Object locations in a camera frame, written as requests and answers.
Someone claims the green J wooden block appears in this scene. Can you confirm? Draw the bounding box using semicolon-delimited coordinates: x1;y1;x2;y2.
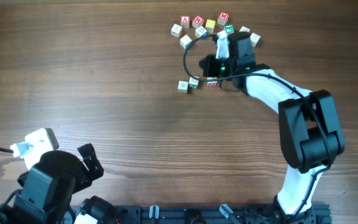
189;77;199;89

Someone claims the plain engraved wooden block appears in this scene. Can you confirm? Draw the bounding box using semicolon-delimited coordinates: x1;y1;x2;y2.
178;81;189;93

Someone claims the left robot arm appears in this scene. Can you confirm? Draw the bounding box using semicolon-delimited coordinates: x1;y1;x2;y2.
0;144;119;223

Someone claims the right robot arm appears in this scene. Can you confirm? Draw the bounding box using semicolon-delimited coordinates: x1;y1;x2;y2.
199;30;345;223

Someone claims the plain wooden block green side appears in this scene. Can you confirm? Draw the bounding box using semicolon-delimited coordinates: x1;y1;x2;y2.
207;77;218;87

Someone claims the blue L wooden block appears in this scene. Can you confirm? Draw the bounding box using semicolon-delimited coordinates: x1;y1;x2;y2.
250;33;260;47

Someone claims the blue P wooden block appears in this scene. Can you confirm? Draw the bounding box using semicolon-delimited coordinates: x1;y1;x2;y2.
239;26;250;33

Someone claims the blue H wooden block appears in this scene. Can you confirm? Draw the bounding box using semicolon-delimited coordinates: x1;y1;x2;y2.
195;26;208;38

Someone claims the green top wooden block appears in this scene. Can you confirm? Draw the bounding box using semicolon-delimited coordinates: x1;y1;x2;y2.
224;24;235;35

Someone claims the yellow wooden block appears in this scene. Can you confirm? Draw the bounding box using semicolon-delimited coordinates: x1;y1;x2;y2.
205;19;216;34

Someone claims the red W wooden block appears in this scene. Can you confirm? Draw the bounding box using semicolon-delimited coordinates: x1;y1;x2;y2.
192;15;204;29

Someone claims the red M wooden block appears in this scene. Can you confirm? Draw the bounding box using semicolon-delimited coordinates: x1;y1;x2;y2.
217;12;229;26

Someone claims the plain wooden block red side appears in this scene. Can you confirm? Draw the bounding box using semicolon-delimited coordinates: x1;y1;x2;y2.
171;24;183;38

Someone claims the red A block far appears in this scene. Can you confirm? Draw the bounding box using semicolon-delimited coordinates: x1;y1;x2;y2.
180;16;190;29

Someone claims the right camera cable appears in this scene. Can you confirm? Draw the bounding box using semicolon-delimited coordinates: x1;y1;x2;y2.
182;32;334;223

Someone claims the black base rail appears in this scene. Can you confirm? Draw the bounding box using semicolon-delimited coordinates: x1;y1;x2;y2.
70;203;332;224

